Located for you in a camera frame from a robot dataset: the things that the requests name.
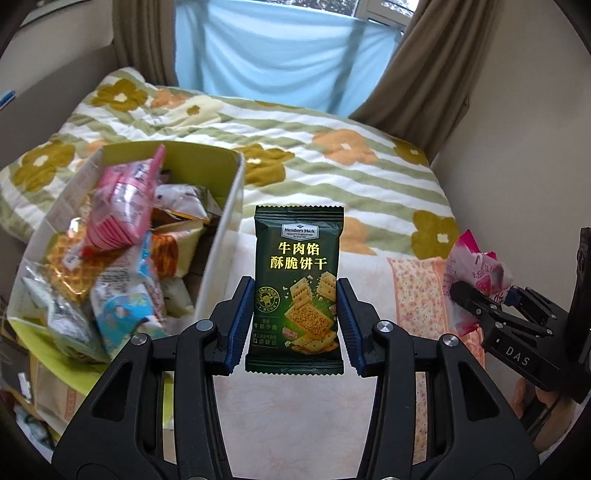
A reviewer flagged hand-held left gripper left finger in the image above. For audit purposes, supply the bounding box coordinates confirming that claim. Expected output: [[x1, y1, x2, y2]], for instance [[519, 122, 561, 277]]
[[52, 276, 256, 480]]

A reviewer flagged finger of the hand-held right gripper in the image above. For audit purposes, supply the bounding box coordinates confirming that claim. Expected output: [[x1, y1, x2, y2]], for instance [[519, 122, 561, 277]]
[[505, 286, 570, 334], [450, 280, 539, 337]]

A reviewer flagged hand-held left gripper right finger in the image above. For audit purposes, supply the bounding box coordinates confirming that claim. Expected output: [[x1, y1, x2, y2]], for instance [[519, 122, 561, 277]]
[[336, 276, 542, 480]]

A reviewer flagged pink strawberry snack packet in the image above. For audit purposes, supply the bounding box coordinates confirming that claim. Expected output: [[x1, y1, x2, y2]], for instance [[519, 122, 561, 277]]
[[442, 229, 514, 302]]

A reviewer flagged dark green cracker packet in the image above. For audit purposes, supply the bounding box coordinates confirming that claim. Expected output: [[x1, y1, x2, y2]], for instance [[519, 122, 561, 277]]
[[244, 205, 345, 377]]

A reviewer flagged pile of snack packets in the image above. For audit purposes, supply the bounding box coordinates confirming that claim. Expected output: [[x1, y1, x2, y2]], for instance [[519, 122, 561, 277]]
[[18, 144, 223, 363]]

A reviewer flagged green cardboard box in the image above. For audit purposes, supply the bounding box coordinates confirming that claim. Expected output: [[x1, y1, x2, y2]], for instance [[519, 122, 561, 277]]
[[6, 140, 246, 394]]

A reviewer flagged round waffle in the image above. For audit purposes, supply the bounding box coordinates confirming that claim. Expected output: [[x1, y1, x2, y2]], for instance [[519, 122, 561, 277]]
[[45, 233, 95, 303]]

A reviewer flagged tan cardboard carton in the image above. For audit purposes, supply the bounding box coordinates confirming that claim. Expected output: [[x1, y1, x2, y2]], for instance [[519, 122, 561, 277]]
[[28, 359, 90, 437]]

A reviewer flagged floral striped quilt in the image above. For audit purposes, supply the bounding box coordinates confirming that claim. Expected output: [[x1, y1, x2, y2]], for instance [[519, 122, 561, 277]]
[[0, 67, 463, 260]]

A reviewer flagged dark brown box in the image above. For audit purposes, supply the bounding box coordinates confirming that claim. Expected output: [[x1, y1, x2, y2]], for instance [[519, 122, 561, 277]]
[[0, 336, 34, 408]]

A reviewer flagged wide brown curtain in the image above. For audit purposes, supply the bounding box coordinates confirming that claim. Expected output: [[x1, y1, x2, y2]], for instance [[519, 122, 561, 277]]
[[348, 0, 484, 161]]

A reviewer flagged light blue cloth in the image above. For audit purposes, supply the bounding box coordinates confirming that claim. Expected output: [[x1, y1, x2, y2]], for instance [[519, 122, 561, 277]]
[[174, 0, 408, 117]]

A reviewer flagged grey bed headboard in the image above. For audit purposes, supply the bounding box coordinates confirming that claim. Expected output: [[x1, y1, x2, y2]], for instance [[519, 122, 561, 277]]
[[0, 28, 122, 158]]

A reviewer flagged narrow brown curtain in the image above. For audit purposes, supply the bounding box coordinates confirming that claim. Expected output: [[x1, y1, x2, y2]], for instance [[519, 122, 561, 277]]
[[111, 0, 180, 87]]

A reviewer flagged window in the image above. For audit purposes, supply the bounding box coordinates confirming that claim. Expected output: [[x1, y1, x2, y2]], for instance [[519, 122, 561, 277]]
[[295, 0, 422, 29]]

